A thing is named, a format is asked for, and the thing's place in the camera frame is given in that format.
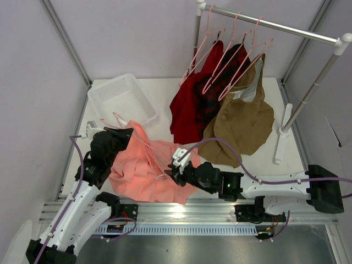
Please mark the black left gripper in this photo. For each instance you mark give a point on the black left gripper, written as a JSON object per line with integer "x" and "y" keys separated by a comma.
{"x": 116, "y": 136}

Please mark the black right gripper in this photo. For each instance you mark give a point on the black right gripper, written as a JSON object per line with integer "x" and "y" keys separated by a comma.
{"x": 177, "y": 173}

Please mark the pink pleated skirt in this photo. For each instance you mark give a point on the pink pleated skirt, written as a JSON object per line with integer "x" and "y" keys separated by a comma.
{"x": 138, "y": 171}

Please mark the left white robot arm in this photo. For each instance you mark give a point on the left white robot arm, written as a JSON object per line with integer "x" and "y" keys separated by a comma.
{"x": 86, "y": 207}

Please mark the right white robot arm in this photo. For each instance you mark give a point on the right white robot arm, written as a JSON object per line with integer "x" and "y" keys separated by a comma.
{"x": 317, "y": 188}

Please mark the red black plaid skirt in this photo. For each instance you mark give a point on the red black plaid skirt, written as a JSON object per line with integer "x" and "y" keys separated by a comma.
{"x": 208, "y": 89}

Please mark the tan brown skirt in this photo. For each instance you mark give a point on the tan brown skirt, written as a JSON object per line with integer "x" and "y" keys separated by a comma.
{"x": 244, "y": 121}

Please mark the pink hanger with red skirt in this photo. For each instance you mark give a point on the pink hanger with red skirt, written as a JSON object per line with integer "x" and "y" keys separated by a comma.
{"x": 201, "y": 48}

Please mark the white perforated plastic basket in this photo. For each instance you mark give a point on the white perforated plastic basket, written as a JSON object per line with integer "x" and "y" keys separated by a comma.
{"x": 122, "y": 99}

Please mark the white metal clothes rack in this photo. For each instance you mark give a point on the white metal clothes rack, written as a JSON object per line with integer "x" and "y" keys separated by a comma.
{"x": 289, "y": 117}

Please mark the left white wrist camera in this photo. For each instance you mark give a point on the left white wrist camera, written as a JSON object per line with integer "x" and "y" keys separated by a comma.
{"x": 91, "y": 130}

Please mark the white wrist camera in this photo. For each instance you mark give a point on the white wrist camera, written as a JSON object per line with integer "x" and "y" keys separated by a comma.
{"x": 181, "y": 158}
{"x": 91, "y": 130}

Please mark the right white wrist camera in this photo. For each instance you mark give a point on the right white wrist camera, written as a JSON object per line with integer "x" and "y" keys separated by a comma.
{"x": 181, "y": 158}

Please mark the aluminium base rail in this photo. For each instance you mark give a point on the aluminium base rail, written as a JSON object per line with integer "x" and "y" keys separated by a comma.
{"x": 212, "y": 211}

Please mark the white slotted cable duct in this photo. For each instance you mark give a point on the white slotted cable duct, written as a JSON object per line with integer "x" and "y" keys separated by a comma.
{"x": 182, "y": 229}

